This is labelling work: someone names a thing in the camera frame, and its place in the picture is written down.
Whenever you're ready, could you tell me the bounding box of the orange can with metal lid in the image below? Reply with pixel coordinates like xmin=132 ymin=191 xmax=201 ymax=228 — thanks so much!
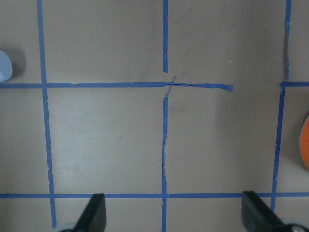
xmin=299 ymin=116 xmax=309 ymax=170

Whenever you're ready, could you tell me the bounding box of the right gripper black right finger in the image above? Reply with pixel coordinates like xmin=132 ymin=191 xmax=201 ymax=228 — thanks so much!
xmin=242 ymin=191 xmax=285 ymax=232

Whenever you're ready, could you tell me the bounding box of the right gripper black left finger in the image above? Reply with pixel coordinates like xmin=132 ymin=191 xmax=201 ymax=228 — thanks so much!
xmin=75 ymin=193 xmax=107 ymax=232

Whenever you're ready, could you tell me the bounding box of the light blue plastic cup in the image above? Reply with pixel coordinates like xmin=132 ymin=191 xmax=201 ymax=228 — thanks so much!
xmin=0 ymin=51 xmax=13 ymax=82

